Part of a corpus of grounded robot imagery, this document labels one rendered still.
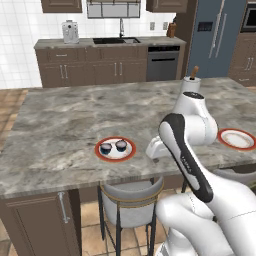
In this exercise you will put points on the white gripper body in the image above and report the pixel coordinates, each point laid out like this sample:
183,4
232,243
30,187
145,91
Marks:
156,150

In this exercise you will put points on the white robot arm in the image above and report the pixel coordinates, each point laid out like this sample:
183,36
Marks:
200,126

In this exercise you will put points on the blue yogurt container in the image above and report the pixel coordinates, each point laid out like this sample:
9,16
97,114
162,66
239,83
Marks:
121,145
106,149

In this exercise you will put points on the red rimmed white plate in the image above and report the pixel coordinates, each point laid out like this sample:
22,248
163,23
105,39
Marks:
237,139
115,157

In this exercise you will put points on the white cushioned bar stool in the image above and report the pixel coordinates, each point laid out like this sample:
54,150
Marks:
238,175
131,200

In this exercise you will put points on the white utensil pot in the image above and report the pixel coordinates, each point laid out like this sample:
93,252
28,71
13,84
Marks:
190,86

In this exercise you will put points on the grey dishwasher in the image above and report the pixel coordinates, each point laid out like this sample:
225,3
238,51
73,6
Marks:
163,65

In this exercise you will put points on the wooden utensil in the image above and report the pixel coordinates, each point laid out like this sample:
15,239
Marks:
194,71

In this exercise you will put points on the brown base cupboards run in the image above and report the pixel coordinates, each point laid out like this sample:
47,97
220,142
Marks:
93,66

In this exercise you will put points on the black sink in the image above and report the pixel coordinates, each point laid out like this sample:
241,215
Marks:
116,41

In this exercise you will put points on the brown knife block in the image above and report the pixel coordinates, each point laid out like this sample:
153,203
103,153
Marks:
171,30

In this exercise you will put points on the silver tap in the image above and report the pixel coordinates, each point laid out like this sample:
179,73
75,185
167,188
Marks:
121,28

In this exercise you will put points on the brown tall cupboards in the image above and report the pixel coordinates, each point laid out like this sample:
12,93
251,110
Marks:
245,58

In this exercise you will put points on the blue grey fridge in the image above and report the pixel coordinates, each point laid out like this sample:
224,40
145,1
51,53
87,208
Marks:
216,36

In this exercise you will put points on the brown island cupboard door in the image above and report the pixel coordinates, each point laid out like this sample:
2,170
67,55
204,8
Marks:
36,226

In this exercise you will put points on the built-in microwave oven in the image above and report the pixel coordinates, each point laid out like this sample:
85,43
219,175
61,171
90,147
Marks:
249,18

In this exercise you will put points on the grey wall socket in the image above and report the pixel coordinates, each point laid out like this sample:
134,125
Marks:
152,26
165,25

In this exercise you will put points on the brown wall cupboard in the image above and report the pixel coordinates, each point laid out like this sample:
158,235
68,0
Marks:
61,5
166,5

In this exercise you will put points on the window with white frame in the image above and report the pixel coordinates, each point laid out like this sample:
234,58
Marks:
113,10

